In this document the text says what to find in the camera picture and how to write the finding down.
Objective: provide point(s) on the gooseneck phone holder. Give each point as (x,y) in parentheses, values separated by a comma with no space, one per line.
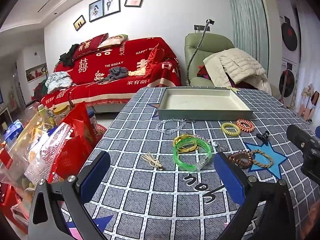
(198,43)

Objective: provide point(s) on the small black picture frame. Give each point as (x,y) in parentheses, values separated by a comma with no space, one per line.
(79,23)

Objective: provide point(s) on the white washing machine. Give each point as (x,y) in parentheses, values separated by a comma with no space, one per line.
(287,82)
(290,37)

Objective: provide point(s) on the green armchair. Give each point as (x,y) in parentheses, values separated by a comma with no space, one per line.
(212,43)

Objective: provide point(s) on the pale crumpled cloth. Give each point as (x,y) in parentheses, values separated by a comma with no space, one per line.
(58,80)

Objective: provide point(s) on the clear jar blue lid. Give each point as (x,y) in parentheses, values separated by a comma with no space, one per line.
(92,120)

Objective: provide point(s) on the blue packet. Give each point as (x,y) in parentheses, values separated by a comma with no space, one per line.
(13,132)

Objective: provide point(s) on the paper cutout decoration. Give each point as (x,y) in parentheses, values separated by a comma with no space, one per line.
(307,105)

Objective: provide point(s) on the green translucent bangle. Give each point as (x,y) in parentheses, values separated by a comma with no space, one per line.
(190,167)

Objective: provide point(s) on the wall niche shelf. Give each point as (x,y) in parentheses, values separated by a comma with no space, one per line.
(36,73)

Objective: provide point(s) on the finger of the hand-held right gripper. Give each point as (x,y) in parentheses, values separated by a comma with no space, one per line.
(296,133)

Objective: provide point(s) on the photo print pillow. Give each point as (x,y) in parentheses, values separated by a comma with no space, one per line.
(113,40)

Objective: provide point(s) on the silver star hair clip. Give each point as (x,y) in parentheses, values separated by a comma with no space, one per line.
(203,138)

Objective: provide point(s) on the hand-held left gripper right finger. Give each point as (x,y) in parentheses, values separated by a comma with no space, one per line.
(228,177)

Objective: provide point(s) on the grey-green shallow tray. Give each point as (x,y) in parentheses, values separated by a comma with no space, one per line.
(200,100)

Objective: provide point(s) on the red plastic basket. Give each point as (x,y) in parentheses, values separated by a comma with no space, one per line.
(10,205)

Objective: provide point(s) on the cream quilted jacket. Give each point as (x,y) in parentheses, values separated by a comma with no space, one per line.
(240,65)

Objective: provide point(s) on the wall socket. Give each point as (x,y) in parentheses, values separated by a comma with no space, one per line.
(197,26)

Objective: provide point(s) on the pale striped curtain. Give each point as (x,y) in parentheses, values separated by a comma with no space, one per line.
(247,17)

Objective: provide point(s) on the red gift bag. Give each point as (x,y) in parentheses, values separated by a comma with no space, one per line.
(81,127)

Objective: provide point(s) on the red printed sofa cover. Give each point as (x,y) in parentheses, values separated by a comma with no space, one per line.
(140,62)

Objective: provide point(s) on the red printed pillow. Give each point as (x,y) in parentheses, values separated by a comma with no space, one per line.
(87,46)

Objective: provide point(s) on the grey crumpled cloth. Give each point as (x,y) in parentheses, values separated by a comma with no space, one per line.
(117,73)

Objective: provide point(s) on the clear plastic bag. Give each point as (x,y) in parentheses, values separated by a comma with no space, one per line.
(37,152)

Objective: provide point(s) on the wide black picture frame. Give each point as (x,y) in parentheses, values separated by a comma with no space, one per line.
(133,1)

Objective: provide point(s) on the grey checked tablecloth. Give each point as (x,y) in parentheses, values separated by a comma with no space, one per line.
(140,180)

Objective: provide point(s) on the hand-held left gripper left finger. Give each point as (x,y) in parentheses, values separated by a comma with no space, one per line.
(96,175)

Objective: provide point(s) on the yellow-green bottle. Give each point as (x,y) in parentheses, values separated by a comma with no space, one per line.
(46,115)

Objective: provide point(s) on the red cloth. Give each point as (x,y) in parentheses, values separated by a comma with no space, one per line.
(203,72)

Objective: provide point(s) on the dark clothes pile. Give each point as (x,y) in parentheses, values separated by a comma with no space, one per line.
(67,57)

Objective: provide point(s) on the black hair claw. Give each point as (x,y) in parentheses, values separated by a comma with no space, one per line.
(262,135)

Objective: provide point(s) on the red satin cushion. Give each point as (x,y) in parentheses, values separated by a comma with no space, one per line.
(155,60)

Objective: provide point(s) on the tall black picture frame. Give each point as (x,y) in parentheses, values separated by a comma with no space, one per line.
(112,4)
(96,10)

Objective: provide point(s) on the jar with yellow lid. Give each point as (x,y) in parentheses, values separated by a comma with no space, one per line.
(61,110)

